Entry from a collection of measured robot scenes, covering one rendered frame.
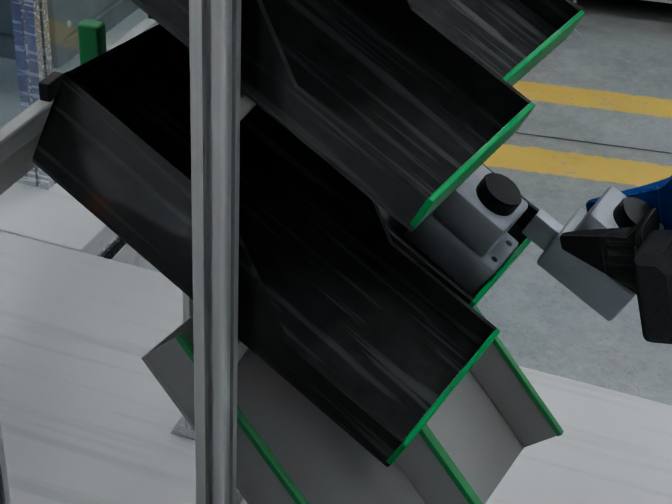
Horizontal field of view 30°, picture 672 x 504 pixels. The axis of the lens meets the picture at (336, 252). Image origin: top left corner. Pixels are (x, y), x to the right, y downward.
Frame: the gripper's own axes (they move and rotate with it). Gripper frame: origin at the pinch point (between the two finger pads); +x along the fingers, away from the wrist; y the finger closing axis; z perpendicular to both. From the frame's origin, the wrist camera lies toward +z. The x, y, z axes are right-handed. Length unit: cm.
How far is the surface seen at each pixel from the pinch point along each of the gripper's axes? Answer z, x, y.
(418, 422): -2.3, 5.5, 20.2
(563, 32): 12.8, 3.0, -2.0
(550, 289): -108, 91, -166
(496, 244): -0.4, 8.2, 2.5
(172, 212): 11.7, 17.4, 22.0
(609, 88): -103, 117, -281
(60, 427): -23, 59, 4
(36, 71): 1, 83, -31
